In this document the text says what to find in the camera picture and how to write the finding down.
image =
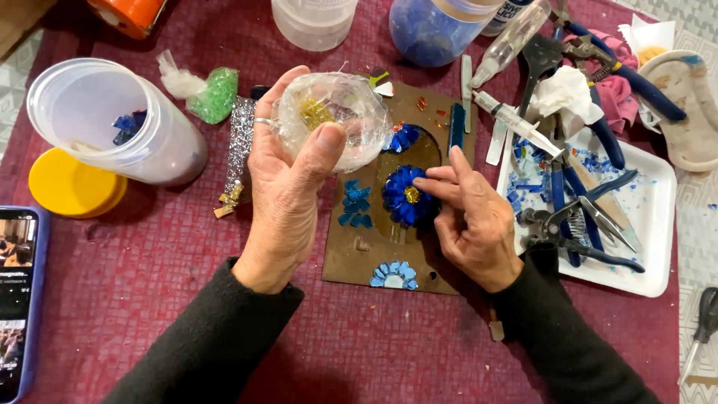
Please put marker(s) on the black plastic spatula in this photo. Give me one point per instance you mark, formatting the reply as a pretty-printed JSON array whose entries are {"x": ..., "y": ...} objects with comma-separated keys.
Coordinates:
[{"x": 538, "y": 59}]

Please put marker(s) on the white glue bottle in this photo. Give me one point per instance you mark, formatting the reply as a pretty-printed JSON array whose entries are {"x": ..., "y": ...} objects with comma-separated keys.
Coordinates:
[{"x": 505, "y": 14}]

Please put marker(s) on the scattered blue glass shards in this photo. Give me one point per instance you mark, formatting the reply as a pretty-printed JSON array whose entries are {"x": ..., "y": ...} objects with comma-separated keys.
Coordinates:
[{"x": 524, "y": 188}]

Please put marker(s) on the orange container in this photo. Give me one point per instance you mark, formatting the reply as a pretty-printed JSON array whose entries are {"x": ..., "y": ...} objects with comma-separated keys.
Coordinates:
[{"x": 129, "y": 14}]

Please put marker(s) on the jar of blue glass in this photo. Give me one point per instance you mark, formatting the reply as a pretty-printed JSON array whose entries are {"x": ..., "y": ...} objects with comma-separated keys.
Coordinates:
[{"x": 432, "y": 33}]

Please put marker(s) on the silver textured glass strip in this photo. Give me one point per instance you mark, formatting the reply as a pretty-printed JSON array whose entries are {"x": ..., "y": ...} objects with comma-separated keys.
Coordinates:
[{"x": 241, "y": 140}]

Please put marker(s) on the bag of green glass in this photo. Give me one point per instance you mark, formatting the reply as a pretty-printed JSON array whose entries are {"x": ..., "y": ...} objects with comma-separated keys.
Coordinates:
[{"x": 216, "y": 95}]

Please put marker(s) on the small beige tile piece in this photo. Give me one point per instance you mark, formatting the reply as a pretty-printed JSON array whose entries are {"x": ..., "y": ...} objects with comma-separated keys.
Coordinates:
[{"x": 497, "y": 331}]

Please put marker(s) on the translucent white container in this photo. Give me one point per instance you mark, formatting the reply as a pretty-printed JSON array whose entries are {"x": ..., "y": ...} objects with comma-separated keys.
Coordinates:
[{"x": 314, "y": 22}]

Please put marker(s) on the black green white glass pieces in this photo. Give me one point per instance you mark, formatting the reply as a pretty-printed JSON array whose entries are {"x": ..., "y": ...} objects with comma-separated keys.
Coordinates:
[{"x": 381, "y": 84}]

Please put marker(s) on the white foam tray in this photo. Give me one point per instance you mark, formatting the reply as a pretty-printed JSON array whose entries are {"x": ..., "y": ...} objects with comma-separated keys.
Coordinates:
[{"x": 650, "y": 224}]

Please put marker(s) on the blue glass pieces in jar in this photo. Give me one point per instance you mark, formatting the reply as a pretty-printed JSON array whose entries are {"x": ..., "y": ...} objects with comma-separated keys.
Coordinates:
[{"x": 129, "y": 126}]

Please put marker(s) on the dark red table mat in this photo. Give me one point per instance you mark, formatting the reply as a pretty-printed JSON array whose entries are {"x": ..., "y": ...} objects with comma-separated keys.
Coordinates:
[{"x": 168, "y": 252}]

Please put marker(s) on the person's left hand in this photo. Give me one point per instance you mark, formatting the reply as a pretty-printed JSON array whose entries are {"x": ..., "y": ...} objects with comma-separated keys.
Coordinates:
[{"x": 280, "y": 213}]

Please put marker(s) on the blue pliers with yellow band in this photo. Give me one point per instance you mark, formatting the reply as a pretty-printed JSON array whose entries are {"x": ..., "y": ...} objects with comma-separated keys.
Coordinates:
[{"x": 645, "y": 87}]

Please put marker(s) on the gold mirror pieces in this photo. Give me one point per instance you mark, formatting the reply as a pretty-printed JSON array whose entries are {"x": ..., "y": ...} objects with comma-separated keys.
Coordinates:
[{"x": 230, "y": 199}]

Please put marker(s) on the yellow plastic lid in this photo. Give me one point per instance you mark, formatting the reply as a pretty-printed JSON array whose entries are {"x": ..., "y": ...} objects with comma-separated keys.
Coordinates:
[{"x": 67, "y": 188}]

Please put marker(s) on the clear plastic syringe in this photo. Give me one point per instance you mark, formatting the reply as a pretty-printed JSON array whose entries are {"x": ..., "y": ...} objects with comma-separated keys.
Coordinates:
[{"x": 513, "y": 119}]

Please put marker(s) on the brown wooden board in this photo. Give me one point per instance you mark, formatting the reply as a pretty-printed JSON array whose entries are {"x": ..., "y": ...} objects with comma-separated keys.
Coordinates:
[{"x": 359, "y": 252}]

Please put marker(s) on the clear squeeze bottle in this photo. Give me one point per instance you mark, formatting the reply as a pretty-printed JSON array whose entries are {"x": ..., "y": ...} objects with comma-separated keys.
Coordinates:
[{"x": 507, "y": 45}]

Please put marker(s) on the smartphone in blue case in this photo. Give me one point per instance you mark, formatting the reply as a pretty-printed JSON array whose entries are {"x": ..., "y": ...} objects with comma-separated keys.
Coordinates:
[{"x": 19, "y": 303}]

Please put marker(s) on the long white stick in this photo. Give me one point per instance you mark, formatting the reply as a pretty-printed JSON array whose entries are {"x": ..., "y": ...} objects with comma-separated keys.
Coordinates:
[{"x": 466, "y": 90}]

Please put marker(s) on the light blue glass flower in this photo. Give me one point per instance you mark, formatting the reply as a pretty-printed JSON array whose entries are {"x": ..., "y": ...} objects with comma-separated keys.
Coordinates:
[{"x": 394, "y": 274}]

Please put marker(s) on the group of teal glass pieces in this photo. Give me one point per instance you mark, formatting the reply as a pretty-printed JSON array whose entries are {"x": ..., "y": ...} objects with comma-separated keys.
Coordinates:
[{"x": 356, "y": 202}]

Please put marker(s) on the person's right hand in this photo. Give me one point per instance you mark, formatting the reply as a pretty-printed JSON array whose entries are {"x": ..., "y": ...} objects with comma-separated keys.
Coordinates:
[{"x": 482, "y": 235}]

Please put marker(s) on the pink cloth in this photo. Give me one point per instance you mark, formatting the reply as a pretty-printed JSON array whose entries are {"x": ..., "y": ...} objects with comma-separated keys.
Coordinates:
[{"x": 620, "y": 101}]

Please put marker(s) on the clear bag of yellow glass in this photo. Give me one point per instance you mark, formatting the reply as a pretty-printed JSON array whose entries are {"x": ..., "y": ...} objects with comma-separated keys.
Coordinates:
[{"x": 348, "y": 112}]

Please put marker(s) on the blue glass half flower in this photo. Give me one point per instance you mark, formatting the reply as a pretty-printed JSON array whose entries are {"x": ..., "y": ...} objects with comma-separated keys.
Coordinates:
[{"x": 404, "y": 137}]

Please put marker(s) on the blue glass strip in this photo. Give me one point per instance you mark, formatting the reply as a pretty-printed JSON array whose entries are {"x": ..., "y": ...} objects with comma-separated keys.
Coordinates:
[{"x": 457, "y": 126}]

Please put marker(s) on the clear plastic jar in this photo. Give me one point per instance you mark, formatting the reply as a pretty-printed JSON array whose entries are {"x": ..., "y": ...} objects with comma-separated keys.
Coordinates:
[{"x": 112, "y": 112}]

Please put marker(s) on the wooden stick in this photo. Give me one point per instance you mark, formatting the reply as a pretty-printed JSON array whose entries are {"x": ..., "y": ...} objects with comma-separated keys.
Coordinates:
[{"x": 608, "y": 205}]

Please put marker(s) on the white oval dish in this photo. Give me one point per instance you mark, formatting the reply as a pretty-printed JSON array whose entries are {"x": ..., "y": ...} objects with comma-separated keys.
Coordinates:
[{"x": 684, "y": 112}]

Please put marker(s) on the dark blue glass flower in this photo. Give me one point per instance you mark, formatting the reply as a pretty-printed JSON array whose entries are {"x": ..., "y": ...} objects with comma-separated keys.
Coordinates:
[{"x": 401, "y": 202}]

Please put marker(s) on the white paper with yellow sponge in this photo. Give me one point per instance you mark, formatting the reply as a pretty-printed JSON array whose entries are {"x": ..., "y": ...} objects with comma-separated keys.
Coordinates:
[{"x": 650, "y": 42}]

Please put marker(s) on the crumpled white tissue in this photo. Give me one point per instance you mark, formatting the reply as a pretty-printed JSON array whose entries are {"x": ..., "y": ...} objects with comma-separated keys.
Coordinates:
[{"x": 564, "y": 98}]

